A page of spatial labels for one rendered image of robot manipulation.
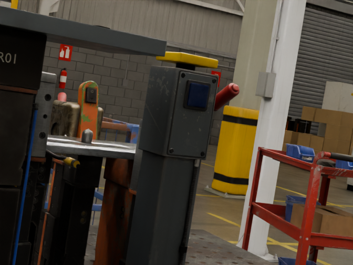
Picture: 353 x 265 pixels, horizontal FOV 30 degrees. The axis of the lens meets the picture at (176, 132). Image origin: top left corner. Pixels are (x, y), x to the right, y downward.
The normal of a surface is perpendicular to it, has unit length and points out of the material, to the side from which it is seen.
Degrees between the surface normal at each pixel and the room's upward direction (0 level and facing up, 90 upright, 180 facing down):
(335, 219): 90
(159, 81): 90
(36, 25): 90
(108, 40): 90
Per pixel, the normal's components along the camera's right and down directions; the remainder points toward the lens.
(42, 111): 0.55, 0.13
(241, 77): -0.86, -0.11
